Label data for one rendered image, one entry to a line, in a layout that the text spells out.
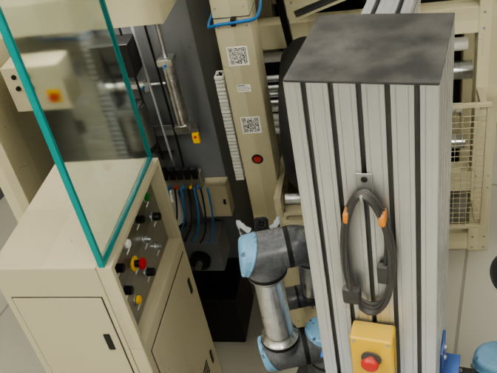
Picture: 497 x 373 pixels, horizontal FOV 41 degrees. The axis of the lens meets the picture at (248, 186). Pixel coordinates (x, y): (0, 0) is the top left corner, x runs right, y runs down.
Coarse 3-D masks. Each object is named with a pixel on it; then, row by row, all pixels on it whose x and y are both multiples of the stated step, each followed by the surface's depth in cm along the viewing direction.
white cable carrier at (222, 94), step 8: (216, 72) 245; (216, 80) 243; (224, 80) 244; (224, 88) 244; (224, 96) 247; (224, 104) 249; (224, 112) 251; (224, 120) 253; (232, 120) 254; (232, 128) 255; (232, 136) 257; (232, 144) 260; (232, 152) 262; (232, 160) 264; (240, 160) 266; (240, 168) 266; (240, 176) 269
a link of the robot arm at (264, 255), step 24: (240, 240) 180; (264, 240) 178; (288, 240) 177; (240, 264) 182; (264, 264) 178; (288, 264) 179; (264, 288) 185; (264, 312) 193; (288, 312) 196; (264, 336) 202; (288, 336) 199; (264, 360) 202; (288, 360) 202
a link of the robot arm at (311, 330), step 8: (312, 320) 207; (304, 328) 207; (312, 328) 204; (304, 336) 204; (312, 336) 202; (304, 344) 203; (312, 344) 202; (320, 344) 200; (312, 352) 202; (320, 352) 202; (312, 360) 204; (320, 360) 205; (320, 368) 208
